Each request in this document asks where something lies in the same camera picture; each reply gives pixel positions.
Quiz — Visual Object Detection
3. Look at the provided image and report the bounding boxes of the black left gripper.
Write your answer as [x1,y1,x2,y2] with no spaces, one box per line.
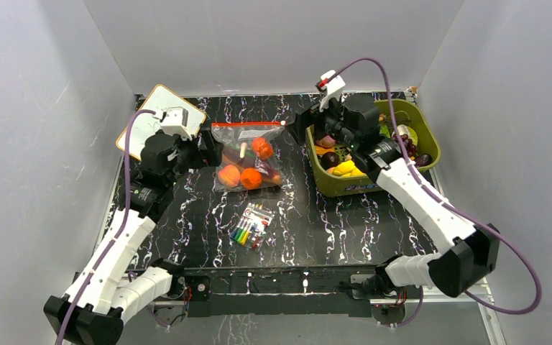
[166,129,223,187]

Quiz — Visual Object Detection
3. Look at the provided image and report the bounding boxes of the toy peach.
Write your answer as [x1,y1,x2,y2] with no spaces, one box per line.
[217,165,240,188]

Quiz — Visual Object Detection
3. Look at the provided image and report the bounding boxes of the white toy mushroom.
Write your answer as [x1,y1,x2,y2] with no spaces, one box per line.
[239,142,248,159]

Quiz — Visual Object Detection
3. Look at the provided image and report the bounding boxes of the clear zip bag orange zipper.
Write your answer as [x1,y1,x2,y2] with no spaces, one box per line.
[211,121,285,192]

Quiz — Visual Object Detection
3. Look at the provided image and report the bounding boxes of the red toy strawberry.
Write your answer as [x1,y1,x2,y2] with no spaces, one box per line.
[251,137,274,160]

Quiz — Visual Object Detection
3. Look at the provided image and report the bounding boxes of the dark red toy sausage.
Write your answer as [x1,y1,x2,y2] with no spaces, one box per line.
[255,160,282,185]

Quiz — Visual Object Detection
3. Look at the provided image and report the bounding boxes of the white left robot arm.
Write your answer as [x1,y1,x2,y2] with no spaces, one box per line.
[43,126,224,344]

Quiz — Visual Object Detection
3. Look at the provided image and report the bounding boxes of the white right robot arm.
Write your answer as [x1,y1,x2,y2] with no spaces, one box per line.
[285,96,500,298]

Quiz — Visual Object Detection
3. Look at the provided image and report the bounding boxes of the red toy onion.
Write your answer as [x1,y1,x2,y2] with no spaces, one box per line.
[315,135,336,149]

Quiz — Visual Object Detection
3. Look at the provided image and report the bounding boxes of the dark toy plum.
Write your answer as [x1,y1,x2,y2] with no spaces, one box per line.
[320,152,341,170]

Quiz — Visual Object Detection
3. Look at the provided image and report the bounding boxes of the yellow toy banana bunch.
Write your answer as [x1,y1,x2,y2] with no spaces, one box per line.
[328,160,366,178]

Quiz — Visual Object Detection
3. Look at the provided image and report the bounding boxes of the purple toy grapes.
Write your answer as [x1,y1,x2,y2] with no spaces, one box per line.
[392,134,418,160]

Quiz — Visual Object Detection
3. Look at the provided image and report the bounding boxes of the olive green plastic bin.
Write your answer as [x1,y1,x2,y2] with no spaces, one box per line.
[306,99,441,198]

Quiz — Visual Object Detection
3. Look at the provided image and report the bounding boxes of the purple toy eggplant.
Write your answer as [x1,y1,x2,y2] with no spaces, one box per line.
[414,154,433,168]

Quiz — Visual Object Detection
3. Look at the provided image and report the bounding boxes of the pack of coloured markers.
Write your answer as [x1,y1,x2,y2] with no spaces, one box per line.
[229,203,275,252]

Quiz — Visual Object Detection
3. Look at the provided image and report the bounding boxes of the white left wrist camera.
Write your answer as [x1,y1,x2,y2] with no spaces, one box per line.
[160,107,191,141]

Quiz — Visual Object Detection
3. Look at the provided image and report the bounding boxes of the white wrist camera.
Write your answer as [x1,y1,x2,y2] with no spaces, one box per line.
[316,70,346,112]
[160,107,191,141]

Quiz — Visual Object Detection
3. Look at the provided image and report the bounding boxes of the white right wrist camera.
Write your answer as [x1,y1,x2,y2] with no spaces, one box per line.
[316,70,346,112]

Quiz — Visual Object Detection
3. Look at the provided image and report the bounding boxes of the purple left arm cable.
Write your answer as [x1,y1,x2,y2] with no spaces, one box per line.
[54,109,165,345]

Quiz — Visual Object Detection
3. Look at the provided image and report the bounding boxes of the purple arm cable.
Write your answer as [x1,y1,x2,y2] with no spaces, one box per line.
[326,57,543,329]
[54,109,165,345]

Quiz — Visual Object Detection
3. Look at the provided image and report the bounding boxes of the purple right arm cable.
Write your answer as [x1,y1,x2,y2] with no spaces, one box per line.
[326,57,543,329]

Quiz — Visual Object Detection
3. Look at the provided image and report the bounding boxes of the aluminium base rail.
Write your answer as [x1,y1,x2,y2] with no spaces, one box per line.
[64,269,496,305]

